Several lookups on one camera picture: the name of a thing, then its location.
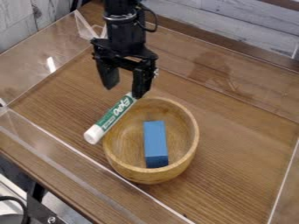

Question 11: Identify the brown wooden bowl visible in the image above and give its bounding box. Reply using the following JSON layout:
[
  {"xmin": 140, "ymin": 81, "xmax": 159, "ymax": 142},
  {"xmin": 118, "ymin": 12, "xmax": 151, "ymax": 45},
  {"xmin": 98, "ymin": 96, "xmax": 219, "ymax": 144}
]
[{"xmin": 103, "ymin": 97, "xmax": 200, "ymax": 185}]

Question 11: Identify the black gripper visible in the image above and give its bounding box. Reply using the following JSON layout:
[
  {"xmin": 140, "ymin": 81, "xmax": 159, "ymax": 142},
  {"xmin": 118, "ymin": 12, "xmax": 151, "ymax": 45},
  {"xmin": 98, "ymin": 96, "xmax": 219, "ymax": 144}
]
[{"xmin": 91, "ymin": 18, "xmax": 158, "ymax": 99}]

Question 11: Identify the green Expo marker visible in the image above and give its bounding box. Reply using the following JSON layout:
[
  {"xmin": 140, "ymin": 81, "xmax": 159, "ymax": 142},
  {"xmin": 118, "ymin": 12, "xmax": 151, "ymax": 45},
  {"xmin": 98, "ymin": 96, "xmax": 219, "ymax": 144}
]
[{"xmin": 83, "ymin": 92, "xmax": 136, "ymax": 144}]

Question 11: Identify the blue rectangular block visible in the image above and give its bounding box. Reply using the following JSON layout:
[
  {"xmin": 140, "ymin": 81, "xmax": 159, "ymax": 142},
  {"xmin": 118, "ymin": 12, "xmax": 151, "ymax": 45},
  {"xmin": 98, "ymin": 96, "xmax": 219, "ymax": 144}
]
[{"xmin": 144, "ymin": 121, "xmax": 168, "ymax": 168}]

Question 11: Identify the black metal stand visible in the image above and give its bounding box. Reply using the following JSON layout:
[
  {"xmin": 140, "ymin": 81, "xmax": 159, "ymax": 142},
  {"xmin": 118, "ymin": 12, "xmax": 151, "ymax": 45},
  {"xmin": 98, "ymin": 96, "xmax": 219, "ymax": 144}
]
[{"xmin": 27, "ymin": 181, "xmax": 84, "ymax": 224}]

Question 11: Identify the clear acrylic corner bracket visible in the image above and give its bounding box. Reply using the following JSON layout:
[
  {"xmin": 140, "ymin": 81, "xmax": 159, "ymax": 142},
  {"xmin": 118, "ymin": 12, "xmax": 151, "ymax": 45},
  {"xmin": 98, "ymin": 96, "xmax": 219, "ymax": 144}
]
[{"xmin": 74, "ymin": 10, "xmax": 108, "ymax": 40}]

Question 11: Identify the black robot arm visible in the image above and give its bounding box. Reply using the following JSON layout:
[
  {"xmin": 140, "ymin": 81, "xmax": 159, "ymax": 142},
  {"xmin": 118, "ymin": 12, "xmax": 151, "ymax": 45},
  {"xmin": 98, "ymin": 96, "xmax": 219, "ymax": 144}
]
[{"xmin": 91, "ymin": 0, "xmax": 158, "ymax": 99}]

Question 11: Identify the black cable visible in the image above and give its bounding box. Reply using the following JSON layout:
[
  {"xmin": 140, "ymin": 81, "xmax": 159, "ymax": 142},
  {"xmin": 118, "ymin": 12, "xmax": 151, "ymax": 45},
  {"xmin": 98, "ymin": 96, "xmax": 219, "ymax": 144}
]
[{"xmin": 0, "ymin": 194, "xmax": 31, "ymax": 224}]

